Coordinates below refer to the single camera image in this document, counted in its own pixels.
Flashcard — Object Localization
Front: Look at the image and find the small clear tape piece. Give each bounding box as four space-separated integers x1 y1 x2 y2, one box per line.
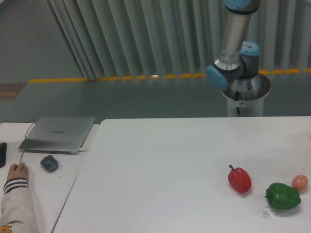
262 210 276 219

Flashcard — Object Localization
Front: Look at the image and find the red bell pepper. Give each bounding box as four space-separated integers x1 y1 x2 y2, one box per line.
228 165 252 194

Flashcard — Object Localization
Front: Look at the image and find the silver closed laptop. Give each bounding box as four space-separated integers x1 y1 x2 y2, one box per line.
19 116 95 154

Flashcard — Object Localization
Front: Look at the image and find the cream striped sleeve forearm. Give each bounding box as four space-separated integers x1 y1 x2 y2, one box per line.
0 178 38 233

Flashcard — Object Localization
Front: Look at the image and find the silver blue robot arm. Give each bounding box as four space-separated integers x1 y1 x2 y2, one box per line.
206 0 260 89

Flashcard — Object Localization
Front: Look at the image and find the thin grey mouse cable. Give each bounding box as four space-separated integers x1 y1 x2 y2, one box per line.
18 123 36 165

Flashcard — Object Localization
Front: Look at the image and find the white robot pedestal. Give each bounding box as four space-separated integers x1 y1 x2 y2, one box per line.
222 73 271 117

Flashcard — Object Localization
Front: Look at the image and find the small black case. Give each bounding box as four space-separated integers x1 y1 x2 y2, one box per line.
40 155 59 173

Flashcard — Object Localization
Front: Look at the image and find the green bell pepper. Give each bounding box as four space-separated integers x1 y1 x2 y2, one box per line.
264 183 301 210

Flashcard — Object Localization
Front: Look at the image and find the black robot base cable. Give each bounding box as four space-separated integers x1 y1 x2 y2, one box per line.
235 90 241 116

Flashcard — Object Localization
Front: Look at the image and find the person's hand on mouse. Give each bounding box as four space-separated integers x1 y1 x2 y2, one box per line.
7 162 29 182

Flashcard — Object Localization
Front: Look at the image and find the brown egg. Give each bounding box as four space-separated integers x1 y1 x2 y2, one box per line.
292 175 308 192

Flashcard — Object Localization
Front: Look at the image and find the white side table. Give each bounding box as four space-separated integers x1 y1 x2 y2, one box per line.
0 123 99 233

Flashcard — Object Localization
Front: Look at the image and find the white pleated curtain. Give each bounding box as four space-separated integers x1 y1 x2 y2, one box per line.
48 0 311 80

